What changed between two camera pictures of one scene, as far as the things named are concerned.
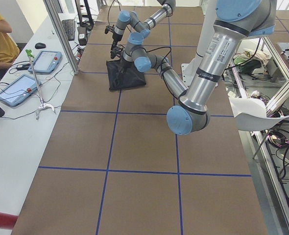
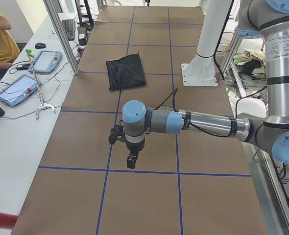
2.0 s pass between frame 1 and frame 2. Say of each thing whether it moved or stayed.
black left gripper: moved
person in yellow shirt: stayed
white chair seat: stayed
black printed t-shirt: stayed
